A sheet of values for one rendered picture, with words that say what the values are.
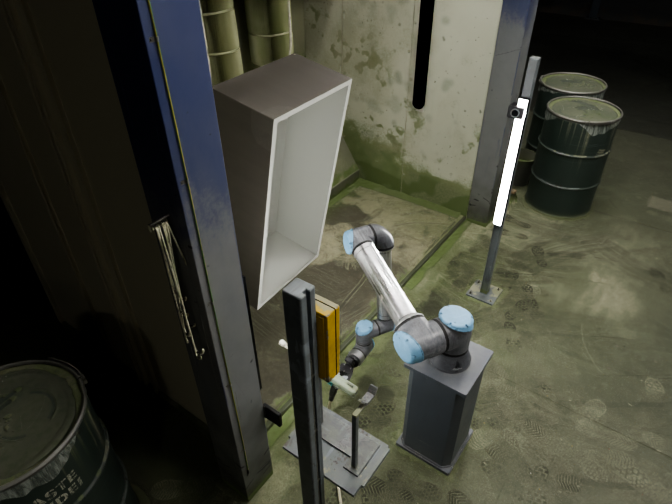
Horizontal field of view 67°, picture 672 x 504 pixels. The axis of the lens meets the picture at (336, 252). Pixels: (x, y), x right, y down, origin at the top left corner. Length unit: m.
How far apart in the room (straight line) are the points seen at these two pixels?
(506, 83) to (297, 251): 1.91
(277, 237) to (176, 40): 2.12
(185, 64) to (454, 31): 2.87
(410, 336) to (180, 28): 1.41
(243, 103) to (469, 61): 2.22
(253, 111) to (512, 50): 2.22
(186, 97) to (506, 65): 2.87
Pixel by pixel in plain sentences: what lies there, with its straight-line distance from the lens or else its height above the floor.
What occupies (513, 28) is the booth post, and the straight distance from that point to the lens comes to 3.91.
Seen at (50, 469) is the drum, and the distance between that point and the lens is 2.10.
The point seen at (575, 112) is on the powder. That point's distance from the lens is 4.65.
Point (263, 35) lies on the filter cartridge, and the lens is 3.97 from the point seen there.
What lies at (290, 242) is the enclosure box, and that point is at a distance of 3.33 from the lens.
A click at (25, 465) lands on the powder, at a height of 0.86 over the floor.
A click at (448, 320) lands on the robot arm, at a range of 2.22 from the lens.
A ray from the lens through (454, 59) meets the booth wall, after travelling 4.10.
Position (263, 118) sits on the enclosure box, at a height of 1.63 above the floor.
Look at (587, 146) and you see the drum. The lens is 4.53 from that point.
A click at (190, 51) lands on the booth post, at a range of 1.44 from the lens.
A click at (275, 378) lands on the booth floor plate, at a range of 3.12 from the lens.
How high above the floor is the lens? 2.44
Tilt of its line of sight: 37 degrees down
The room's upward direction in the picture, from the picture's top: 1 degrees counter-clockwise
